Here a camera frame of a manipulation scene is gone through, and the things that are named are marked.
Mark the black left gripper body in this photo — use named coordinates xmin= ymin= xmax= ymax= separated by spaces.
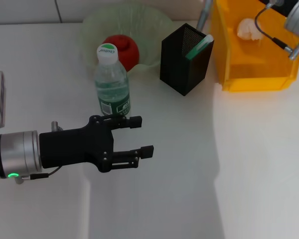
xmin=39 ymin=115 xmax=115 ymax=173

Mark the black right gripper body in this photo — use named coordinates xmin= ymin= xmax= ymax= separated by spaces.
xmin=260 ymin=0 xmax=299 ymax=18

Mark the clear plastic water bottle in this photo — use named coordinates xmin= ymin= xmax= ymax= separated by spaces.
xmin=94 ymin=42 xmax=132 ymax=117

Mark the white paper ball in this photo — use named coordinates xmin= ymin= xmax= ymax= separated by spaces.
xmin=236 ymin=17 xmax=264 ymax=42

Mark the black mesh pen holder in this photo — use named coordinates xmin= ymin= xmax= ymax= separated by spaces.
xmin=160 ymin=23 xmax=214 ymax=97

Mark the red-orange fruit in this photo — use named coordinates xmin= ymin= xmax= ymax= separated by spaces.
xmin=101 ymin=34 xmax=141 ymax=72

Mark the grey marker pen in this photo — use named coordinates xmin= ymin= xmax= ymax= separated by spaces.
xmin=196 ymin=0 xmax=214 ymax=33

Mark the green utility knife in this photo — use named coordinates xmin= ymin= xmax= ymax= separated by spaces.
xmin=185 ymin=34 xmax=214 ymax=60

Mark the translucent green fruit bowl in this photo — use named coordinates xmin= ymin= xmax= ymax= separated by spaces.
xmin=79 ymin=2 xmax=175 ymax=74

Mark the yellow plastic bin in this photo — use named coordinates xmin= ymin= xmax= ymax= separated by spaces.
xmin=209 ymin=0 xmax=299 ymax=93

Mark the left gripper plug cable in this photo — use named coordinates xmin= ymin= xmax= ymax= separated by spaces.
xmin=14 ymin=121 xmax=63 ymax=185

